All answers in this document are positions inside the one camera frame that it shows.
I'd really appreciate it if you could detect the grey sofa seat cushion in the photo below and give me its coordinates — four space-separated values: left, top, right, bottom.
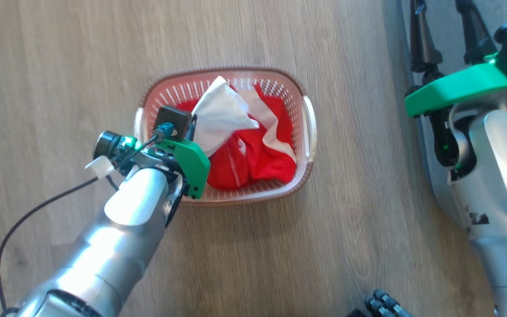
401 0 507 229

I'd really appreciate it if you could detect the red garment with white stripe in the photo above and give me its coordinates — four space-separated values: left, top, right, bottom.
175 84 298 191

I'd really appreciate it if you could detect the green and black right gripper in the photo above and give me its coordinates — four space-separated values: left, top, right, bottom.
405 0 507 118

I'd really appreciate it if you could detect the white cloth garment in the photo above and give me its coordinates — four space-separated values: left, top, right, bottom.
191 76 261 158

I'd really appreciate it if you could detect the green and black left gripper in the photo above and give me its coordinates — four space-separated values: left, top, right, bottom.
93 131 211 200

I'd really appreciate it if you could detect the white cable clip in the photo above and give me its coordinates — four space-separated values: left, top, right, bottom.
85 156 116 179

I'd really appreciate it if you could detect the perforated plastic laundry basket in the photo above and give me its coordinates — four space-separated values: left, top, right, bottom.
133 67 318 206

